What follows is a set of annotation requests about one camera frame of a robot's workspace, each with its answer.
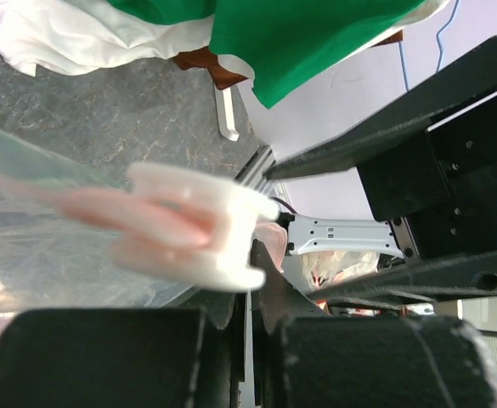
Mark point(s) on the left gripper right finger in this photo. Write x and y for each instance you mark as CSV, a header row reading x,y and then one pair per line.
x,y
307,358

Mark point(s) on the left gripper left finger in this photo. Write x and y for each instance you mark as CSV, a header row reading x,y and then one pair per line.
x,y
114,358

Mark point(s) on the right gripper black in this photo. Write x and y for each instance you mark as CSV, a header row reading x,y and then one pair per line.
x,y
438,189

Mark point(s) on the clear zip top bag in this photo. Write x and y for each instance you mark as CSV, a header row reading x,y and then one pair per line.
x,y
47,259

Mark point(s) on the green shirt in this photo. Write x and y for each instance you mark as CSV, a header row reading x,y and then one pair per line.
x,y
233,16

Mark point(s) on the clothes rack stand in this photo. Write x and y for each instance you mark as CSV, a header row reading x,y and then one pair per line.
x,y
225,114

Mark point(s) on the white shirt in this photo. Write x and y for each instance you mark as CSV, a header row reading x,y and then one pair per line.
x,y
77,37

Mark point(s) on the blue wire hanger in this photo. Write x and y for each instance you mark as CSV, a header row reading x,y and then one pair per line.
x,y
438,41

